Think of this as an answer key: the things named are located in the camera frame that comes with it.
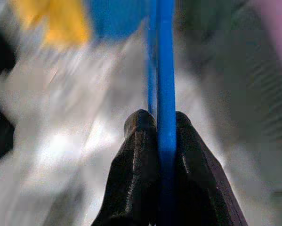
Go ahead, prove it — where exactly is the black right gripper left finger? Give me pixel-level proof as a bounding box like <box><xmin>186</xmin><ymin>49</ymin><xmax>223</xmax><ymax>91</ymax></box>
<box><xmin>91</xmin><ymin>109</ymin><xmax>161</xmax><ymax>226</ymax></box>

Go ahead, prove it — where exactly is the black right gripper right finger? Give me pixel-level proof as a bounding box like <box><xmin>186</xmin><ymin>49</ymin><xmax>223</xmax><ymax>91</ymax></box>
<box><xmin>174</xmin><ymin>111</ymin><xmax>249</xmax><ymax>226</ymax></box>

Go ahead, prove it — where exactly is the blue plastic clothes hanger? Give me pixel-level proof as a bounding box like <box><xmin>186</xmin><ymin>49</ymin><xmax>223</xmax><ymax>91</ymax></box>
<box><xmin>144</xmin><ymin>0</ymin><xmax>178</xmax><ymax>226</ymax></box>

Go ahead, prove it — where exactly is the grey upholstered sofa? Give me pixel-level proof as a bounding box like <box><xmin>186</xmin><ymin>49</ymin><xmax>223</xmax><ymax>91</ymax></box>
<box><xmin>177</xmin><ymin>0</ymin><xmax>282</xmax><ymax>191</ymax></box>

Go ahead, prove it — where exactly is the blue t-shirt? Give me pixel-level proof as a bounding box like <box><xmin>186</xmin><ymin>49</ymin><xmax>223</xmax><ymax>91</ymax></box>
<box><xmin>88</xmin><ymin>0</ymin><xmax>157</xmax><ymax>42</ymax></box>

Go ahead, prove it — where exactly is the yellow t-shirt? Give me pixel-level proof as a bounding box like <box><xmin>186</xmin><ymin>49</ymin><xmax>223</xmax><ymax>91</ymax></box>
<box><xmin>12</xmin><ymin>0</ymin><xmax>92</xmax><ymax>49</ymax></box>

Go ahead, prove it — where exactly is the pink floor mat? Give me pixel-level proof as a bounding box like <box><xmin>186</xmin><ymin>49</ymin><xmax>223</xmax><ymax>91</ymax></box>
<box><xmin>260</xmin><ymin>0</ymin><xmax>282</xmax><ymax>73</ymax></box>

